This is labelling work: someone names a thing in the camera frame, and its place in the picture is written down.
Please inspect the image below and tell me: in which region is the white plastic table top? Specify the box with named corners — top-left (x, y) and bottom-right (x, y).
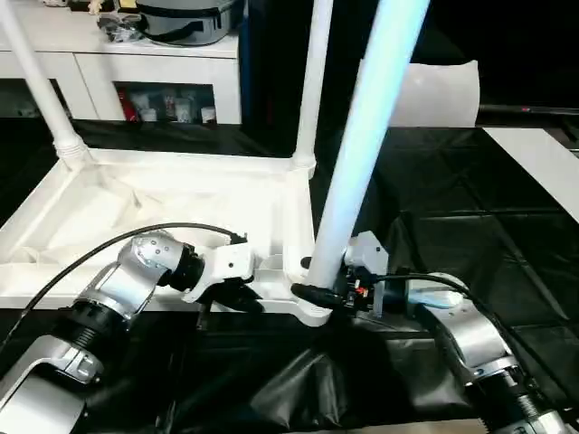
top-left (0, 146), bottom-right (337, 328)

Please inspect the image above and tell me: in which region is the black work mat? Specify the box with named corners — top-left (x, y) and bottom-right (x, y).
top-left (0, 116), bottom-right (579, 431)

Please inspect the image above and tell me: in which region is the red bottle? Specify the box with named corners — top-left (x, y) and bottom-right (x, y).
top-left (119, 89), bottom-right (140, 122)

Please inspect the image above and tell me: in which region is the white cushion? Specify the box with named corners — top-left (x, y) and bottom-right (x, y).
top-left (355, 58), bottom-right (481, 129)

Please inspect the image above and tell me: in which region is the white flat board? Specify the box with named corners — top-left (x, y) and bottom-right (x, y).
top-left (483, 127), bottom-right (579, 223)

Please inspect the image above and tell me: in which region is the white cabinet with glass doors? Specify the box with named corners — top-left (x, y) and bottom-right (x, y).
top-left (0, 0), bottom-right (245, 126)

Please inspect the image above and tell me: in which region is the grey clutter on cabinet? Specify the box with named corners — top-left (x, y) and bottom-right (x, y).
top-left (89, 0), bottom-right (247, 48)

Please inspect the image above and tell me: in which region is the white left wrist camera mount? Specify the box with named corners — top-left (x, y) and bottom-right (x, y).
top-left (183, 239), bottom-right (258, 305)

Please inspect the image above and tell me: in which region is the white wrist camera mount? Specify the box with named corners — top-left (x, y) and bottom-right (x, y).
top-left (183, 239), bottom-right (258, 305)
top-left (342, 231), bottom-right (392, 274)

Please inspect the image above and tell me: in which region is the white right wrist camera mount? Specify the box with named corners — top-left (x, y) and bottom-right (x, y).
top-left (342, 231), bottom-right (392, 274)

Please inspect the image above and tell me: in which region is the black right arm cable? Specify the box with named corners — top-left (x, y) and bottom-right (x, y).
top-left (365, 271), bottom-right (562, 399)

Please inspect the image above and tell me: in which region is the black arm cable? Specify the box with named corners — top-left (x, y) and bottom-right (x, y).
top-left (0, 222), bottom-right (249, 355)
top-left (365, 271), bottom-right (562, 399)

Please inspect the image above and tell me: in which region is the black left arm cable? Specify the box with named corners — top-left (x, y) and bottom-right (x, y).
top-left (0, 222), bottom-right (249, 355)

